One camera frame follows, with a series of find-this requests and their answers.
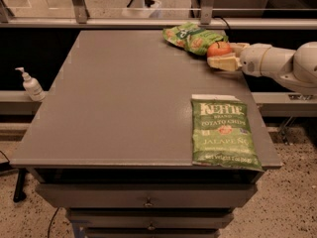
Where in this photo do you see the black stand leg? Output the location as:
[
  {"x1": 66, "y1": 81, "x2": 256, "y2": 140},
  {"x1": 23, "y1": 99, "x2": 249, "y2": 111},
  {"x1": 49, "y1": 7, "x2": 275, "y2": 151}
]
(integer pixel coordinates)
[{"x1": 13, "y1": 169, "x2": 27, "y2": 203}]

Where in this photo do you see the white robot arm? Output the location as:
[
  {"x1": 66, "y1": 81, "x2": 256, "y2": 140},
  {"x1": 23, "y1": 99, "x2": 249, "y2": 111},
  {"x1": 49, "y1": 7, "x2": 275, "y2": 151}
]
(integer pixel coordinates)
[{"x1": 207, "y1": 42, "x2": 317, "y2": 95}]

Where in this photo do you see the black cable on floor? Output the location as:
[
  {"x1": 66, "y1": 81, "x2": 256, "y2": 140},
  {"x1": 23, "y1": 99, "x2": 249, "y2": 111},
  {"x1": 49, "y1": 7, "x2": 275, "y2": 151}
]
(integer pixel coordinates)
[{"x1": 47, "y1": 207, "x2": 61, "y2": 238}]

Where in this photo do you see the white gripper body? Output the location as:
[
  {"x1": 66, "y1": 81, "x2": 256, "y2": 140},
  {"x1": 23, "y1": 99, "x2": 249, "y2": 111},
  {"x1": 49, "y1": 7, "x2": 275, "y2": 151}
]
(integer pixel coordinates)
[{"x1": 240, "y1": 44, "x2": 271, "y2": 77}]

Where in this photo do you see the red apple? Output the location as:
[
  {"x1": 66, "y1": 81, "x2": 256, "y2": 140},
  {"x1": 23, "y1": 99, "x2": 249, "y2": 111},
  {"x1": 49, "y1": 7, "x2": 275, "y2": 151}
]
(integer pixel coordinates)
[{"x1": 207, "y1": 42, "x2": 232, "y2": 58}]

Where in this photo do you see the white pump dispenser bottle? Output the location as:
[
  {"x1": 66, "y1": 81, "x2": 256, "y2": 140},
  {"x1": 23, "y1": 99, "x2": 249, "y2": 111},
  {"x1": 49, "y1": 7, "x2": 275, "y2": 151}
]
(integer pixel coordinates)
[{"x1": 16, "y1": 67, "x2": 46, "y2": 102}]

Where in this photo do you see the green rice chip bag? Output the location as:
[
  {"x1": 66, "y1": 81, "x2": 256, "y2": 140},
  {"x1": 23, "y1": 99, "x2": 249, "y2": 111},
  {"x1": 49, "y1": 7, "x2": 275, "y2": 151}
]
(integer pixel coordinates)
[{"x1": 162, "y1": 22, "x2": 228, "y2": 56}]

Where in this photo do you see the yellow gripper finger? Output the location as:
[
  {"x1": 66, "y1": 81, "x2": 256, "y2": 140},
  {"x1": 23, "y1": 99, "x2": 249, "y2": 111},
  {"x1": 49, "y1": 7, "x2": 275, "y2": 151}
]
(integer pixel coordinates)
[
  {"x1": 207, "y1": 53, "x2": 241, "y2": 71},
  {"x1": 230, "y1": 43, "x2": 250, "y2": 55}
]

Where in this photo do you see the green Kettle jalapeno chip bag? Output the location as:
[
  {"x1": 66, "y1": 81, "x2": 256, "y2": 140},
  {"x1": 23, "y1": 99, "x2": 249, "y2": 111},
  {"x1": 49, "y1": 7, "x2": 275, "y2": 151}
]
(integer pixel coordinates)
[{"x1": 191, "y1": 94, "x2": 263, "y2": 172}]

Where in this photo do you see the metal railing frame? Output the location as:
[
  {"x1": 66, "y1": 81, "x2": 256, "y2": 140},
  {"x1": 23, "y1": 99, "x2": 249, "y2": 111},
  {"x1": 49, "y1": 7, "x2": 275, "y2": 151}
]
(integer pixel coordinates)
[{"x1": 0, "y1": 0, "x2": 317, "y2": 30}]

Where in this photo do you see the grey drawer cabinet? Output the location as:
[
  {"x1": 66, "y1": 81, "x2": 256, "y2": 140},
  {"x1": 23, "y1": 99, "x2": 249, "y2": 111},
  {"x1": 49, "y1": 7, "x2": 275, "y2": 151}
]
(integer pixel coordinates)
[{"x1": 12, "y1": 30, "x2": 280, "y2": 238}]

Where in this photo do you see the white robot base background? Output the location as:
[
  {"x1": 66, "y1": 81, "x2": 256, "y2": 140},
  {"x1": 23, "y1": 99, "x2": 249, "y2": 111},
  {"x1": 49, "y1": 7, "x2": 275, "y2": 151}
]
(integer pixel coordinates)
[{"x1": 122, "y1": 0, "x2": 161, "y2": 19}]

